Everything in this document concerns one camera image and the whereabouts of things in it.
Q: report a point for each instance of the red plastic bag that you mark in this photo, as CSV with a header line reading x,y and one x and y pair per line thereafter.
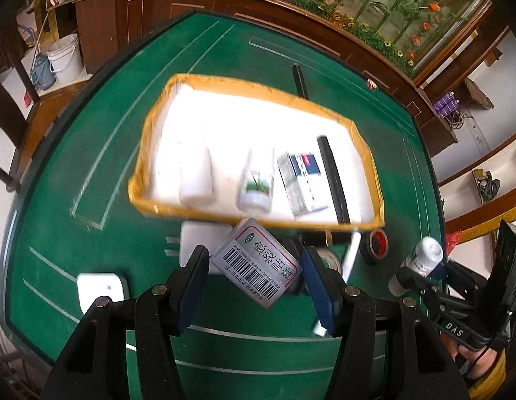
x,y
453,239

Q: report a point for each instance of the black tape roll red label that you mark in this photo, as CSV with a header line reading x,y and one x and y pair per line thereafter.
x,y
366,251

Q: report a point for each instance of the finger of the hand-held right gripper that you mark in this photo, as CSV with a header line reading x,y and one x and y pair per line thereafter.
x,y
451,270
406,280

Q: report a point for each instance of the white barcode medicine box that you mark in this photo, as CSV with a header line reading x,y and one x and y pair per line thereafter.
x,y
258,266

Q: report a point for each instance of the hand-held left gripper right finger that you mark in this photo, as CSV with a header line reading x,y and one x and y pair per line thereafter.
x,y
320,291

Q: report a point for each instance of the white plastic bucket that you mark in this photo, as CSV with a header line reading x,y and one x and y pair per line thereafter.
x,y
66,60

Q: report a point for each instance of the grey watering can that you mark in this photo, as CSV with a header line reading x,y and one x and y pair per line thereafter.
x,y
43,73

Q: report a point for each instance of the white bottle green label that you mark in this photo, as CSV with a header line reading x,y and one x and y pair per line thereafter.
x,y
255,183

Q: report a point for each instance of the wooden lattice chair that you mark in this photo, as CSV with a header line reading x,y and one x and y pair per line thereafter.
x,y
3,366

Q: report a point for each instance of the curved wooden counter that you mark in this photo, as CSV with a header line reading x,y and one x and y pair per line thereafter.
x,y
116,21

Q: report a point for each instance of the black tape roll tan core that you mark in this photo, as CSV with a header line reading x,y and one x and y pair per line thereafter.
x,y
331,260

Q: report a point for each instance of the black bar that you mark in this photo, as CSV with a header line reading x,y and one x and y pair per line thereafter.
x,y
300,81

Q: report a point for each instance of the black round device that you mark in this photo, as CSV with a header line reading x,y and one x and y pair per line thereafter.
x,y
293,243

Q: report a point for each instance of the white foam tray yellow tape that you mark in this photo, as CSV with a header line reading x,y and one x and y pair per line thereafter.
x,y
224,121

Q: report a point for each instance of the small white bottle dark label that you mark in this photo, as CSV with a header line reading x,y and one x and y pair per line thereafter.
x,y
424,254

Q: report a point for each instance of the thin black rod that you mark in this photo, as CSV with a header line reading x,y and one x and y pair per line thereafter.
x,y
333,179

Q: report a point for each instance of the dark wooden chair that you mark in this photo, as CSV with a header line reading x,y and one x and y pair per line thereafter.
x,y
1,112

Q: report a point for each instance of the person's right forearm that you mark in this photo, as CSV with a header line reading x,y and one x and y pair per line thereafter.
x,y
495,379

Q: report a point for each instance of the person's right hand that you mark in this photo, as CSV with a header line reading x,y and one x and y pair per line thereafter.
x,y
470,360

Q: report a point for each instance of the white smart plug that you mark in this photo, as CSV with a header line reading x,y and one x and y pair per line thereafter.
x,y
101,289

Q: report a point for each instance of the white power adapter with prongs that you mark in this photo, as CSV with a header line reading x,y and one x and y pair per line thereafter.
x,y
195,237

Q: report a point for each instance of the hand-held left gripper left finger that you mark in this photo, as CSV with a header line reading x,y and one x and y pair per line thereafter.
x,y
193,283

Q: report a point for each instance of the small red packet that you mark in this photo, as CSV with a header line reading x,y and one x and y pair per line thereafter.
x,y
371,84

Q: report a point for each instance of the purple bottle pack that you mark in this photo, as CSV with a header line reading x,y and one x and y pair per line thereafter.
x,y
445,105

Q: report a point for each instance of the blue and white box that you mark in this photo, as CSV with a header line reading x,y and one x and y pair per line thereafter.
x,y
303,185

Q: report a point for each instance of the plain white bottle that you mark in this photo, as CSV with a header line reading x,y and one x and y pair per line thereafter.
x,y
195,179

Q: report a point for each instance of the white marker pen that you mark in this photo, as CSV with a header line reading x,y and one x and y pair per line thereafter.
x,y
351,256

